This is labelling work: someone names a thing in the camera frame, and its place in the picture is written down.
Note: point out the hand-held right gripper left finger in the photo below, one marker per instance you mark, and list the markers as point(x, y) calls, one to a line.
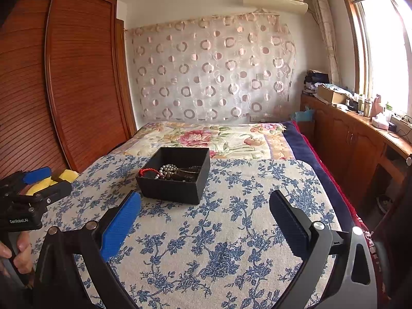
point(122, 222)

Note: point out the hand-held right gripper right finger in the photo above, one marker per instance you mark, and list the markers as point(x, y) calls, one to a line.
point(289, 225)

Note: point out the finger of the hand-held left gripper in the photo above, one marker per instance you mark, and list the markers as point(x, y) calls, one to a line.
point(37, 174)
point(58, 190)

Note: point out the black square box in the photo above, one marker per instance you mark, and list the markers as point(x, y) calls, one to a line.
point(170, 193)

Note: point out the person's left hand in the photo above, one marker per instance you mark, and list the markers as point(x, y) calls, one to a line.
point(25, 254)

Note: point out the yellow cloth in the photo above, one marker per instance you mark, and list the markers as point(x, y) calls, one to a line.
point(69, 175)

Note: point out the dark blue blanket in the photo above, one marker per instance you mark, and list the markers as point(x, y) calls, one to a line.
point(309, 157)

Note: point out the blue floral blanket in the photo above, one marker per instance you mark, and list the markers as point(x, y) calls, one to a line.
point(209, 247)

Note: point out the wooden wardrobe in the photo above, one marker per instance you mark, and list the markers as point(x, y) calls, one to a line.
point(74, 87)

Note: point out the wooden cabinet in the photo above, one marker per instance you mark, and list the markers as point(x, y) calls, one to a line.
point(347, 135)

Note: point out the blue bag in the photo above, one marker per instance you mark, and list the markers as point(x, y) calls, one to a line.
point(302, 114)

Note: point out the pink floral bed sheet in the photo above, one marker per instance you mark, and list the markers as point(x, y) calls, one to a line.
point(209, 138)

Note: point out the cardboard box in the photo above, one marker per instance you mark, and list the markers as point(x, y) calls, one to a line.
point(331, 95)

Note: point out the tissue box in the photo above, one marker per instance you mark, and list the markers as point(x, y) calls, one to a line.
point(381, 122)

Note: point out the white jars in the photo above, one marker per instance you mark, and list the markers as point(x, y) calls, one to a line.
point(363, 106)

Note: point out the pile of dark clothes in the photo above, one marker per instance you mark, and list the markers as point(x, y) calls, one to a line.
point(315, 80)

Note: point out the pink bottle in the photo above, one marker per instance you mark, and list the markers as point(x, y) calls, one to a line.
point(377, 106)

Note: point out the white device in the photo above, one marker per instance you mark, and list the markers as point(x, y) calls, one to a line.
point(400, 124)

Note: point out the beige window curtain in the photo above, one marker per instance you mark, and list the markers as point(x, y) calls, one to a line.
point(325, 32)

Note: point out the window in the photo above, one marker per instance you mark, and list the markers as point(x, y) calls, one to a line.
point(383, 45)

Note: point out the wall outlet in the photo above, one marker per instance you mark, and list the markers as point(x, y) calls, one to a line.
point(254, 118)

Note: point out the circle patterned wall curtain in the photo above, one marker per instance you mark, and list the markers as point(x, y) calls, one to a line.
point(209, 70)

